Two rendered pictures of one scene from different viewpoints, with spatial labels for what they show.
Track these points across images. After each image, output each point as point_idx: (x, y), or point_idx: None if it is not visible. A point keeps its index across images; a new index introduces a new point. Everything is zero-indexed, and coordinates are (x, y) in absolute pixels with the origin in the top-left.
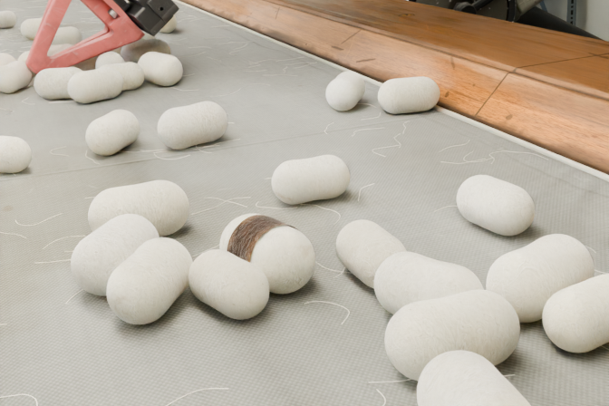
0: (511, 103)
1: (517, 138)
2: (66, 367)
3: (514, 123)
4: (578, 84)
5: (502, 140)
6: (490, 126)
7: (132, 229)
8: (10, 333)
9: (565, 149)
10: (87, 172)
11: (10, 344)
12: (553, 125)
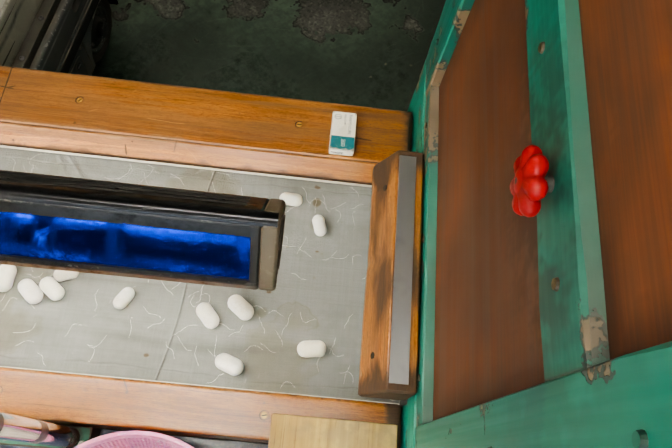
0: (8, 134)
1: (24, 146)
2: (66, 315)
3: (18, 142)
4: (30, 122)
5: (21, 151)
6: (7, 144)
7: (31, 285)
8: (41, 323)
9: (48, 147)
10: None
11: (47, 324)
12: (36, 140)
